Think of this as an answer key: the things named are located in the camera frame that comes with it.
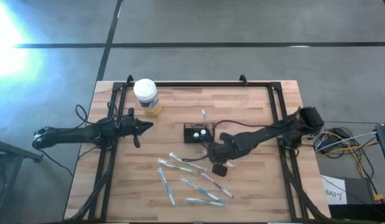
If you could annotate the dark grey box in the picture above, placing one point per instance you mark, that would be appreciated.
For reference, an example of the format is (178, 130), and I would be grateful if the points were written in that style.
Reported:
(357, 189)

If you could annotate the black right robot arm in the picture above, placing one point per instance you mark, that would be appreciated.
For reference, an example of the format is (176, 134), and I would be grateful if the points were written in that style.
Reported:
(267, 133)

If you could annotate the black power strip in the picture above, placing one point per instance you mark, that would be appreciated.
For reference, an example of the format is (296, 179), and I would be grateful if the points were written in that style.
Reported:
(327, 141)

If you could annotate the black metal table frame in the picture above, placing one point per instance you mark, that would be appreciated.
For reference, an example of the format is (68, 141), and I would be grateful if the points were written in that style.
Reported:
(211, 84)

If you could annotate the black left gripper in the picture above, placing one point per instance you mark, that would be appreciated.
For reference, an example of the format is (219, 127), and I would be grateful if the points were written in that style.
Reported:
(128, 127)

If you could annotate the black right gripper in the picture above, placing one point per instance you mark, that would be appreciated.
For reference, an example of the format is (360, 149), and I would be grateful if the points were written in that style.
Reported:
(231, 151)

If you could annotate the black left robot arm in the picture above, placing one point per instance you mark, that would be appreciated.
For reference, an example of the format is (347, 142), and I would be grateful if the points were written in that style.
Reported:
(74, 133)

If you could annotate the teal mouthwash bottle white cap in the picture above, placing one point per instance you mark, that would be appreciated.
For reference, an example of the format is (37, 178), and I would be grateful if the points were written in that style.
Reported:
(196, 135)
(203, 132)

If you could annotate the Lysol wipes canister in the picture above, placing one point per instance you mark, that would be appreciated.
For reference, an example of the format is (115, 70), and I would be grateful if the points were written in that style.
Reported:
(145, 90)

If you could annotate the white paper sign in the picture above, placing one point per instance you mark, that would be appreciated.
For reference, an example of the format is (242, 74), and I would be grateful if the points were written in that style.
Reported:
(333, 186)

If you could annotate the black cart frame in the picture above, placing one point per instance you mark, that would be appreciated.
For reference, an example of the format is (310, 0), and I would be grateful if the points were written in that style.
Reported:
(18, 151)

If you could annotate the grey toothbrush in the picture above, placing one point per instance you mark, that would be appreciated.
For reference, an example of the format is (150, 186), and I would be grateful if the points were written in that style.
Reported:
(186, 160)

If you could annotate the green toothbrush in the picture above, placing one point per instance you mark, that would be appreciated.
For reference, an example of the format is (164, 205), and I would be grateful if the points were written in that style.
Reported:
(176, 166)

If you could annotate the blue toothbrush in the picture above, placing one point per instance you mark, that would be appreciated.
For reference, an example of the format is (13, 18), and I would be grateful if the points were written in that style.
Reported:
(166, 186)
(206, 202)
(200, 188)

